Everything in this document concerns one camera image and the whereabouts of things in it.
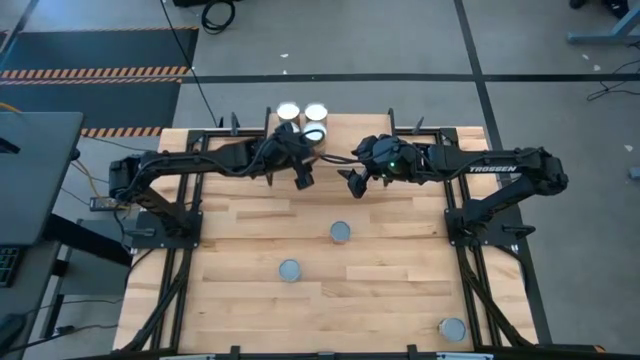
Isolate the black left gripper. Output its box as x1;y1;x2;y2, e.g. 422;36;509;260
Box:
272;121;335;192

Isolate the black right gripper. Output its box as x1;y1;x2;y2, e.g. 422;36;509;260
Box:
333;133;384;200

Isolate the can with shiny lid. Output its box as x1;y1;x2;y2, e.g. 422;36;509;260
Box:
303;102;330;124

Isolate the peaches can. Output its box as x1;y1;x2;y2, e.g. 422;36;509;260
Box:
276;101;302;129

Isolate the oranges can with teal label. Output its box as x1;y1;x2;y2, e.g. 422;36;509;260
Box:
328;220;353;246

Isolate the fresh sliced carrots can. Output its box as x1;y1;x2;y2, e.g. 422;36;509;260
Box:
277;257;303;284

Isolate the large red corn can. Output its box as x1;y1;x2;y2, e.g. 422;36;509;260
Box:
437;316;468;344

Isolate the black USB hub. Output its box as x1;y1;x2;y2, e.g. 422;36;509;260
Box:
88;196;121;212

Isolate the black hazard-striped floor mat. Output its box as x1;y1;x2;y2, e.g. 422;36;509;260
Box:
0;77;184;139
0;27;200;79

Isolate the black desk base beam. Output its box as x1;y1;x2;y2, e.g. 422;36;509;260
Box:
42;213;135;269

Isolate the grey desk top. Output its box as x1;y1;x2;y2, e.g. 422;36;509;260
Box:
0;110;84;246

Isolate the grey metal table foot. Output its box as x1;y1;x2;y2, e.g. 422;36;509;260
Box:
567;7;640;47

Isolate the person's black shoe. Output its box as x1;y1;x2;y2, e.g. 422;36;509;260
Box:
602;0;629;20

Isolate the dark grey side desk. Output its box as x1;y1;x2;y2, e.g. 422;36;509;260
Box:
0;242;61;360

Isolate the backlit keyboard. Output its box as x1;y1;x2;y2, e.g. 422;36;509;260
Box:
0;246;22;290

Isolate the black computer mouse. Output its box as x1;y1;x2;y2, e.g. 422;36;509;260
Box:
0;312;27;346

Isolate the wooden shelf with black frame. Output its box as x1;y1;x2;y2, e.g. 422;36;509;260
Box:
260;105;400;189

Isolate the black aluminium rig frame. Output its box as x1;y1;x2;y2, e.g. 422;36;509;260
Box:
94;125;609;360

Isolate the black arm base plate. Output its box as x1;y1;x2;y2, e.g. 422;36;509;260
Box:
130;208;205;250
444;205;524;247

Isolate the long black floor cable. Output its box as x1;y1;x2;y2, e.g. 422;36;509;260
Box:
158;0;224;129

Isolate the coiled black cable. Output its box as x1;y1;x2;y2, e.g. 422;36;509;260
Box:
199;0;237;36

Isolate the thin black floor cable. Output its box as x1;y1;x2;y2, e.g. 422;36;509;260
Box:
585;58;640;103

